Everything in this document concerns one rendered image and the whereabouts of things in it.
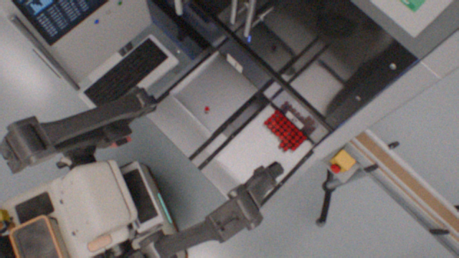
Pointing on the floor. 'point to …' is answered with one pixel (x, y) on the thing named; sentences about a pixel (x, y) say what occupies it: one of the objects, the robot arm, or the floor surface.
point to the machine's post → (396, 94)
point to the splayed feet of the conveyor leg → (325, 201)
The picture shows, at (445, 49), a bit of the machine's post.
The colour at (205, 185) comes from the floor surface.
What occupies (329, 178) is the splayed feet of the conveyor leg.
